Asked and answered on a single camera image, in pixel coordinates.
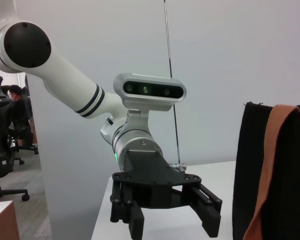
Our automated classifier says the wooden cabinet white top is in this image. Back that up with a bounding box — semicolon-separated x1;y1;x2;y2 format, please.
0;199;21;240

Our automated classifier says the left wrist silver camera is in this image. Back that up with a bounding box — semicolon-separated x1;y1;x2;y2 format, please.
112;72;188;112

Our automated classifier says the black bag with orange handles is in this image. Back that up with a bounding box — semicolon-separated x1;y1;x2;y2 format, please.
231;101;300;240

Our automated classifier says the seated person black shirt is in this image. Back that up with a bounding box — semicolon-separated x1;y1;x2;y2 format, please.
7;84;34;147

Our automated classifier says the left gripper connector cable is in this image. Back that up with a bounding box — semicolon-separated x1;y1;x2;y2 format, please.
168;161;188;174

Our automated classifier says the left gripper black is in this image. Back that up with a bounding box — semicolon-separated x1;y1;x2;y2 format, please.
109;148;223;238

